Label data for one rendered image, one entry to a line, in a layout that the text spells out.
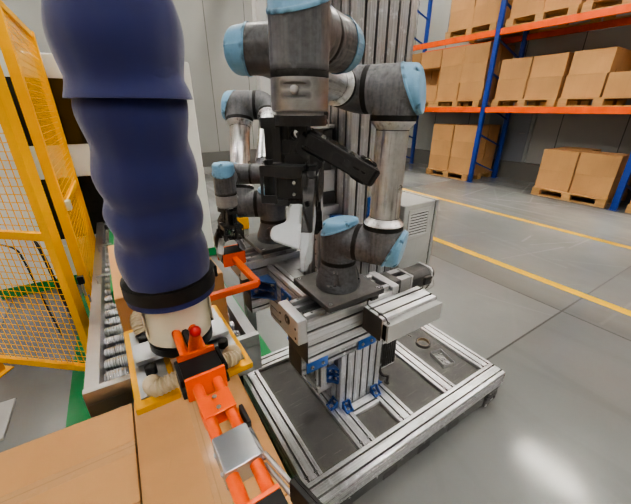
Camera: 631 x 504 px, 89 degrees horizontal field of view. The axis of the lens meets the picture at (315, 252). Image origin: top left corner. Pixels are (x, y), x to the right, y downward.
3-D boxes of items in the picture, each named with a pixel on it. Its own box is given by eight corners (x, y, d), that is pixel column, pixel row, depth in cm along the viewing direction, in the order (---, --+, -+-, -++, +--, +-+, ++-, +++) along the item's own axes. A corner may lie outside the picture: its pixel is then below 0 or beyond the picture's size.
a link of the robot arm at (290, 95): (331, 80, 45) (325, 75, 37) (330, 116, 46) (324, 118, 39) (277, 81, 45) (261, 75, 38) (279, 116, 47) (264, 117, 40)
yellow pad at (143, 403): (124, 336, 101) (120, 323, 99) (158, 326, 106) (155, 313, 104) (137, 417, 75) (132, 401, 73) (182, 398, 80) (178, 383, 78)
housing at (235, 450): (212, 456, 56) (209, 439, 55) (249, 437, 60) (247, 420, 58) (225, 493, 51) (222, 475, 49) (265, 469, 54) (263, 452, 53)
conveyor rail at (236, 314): (173, 229, 342) (170, 212, 334) (179, 228, 345) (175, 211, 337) (250, 366, 161) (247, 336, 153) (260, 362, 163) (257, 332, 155)
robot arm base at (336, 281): (342, 269, 119) (343, 244, 115) (369, 286, 108) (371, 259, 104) (307, 279, 112) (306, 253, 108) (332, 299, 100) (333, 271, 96)
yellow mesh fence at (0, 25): (99, 279, 325) (22, 32, 240) (110, 277, 330) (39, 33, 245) (96, 347, 234) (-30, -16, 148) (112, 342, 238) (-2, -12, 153)
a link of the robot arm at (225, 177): (236, 160, 114) (231, 164, 106) (239, 191, 118) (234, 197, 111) (214, 160, 114) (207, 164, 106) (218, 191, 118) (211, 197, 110)
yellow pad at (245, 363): (187, 317, 110) (184, 305, 108) (216, 308, 115) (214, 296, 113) (218, 382, 84) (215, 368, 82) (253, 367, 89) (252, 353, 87)
